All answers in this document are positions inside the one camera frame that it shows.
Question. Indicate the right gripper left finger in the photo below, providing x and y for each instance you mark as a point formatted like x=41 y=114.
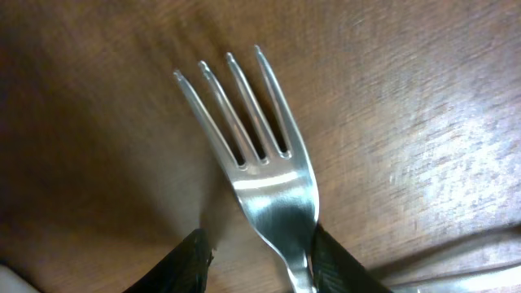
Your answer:
x=183 y=270

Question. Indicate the horizontal metal fork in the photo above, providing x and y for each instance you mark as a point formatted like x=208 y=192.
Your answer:
x=481 y=280

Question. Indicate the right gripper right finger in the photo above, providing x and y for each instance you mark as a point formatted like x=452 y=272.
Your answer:
x=335 y=270

